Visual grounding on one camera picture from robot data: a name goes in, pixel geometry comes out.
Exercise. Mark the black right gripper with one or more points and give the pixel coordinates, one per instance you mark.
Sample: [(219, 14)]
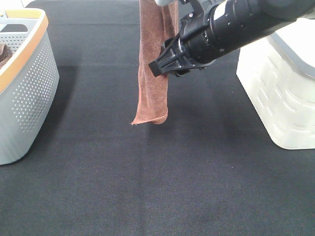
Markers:
[(175, 59)]

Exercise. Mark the brown microfibre towel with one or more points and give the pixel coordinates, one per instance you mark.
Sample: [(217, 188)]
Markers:
[(158, 22)]

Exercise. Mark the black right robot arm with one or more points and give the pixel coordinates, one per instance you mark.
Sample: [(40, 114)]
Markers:
[(218, 27)]

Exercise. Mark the brown towel in basket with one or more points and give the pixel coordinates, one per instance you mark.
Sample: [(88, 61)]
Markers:
[(5, 54)]

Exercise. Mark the white plastic storage bin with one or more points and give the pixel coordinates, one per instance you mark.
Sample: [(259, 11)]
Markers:
[(278, 74)]

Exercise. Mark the black table cloth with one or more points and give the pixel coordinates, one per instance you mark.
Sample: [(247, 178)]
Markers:
[(210, 170)]

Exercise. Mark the grey perforated laundry basket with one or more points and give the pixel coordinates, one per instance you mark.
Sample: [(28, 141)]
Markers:
[(28, 81)]

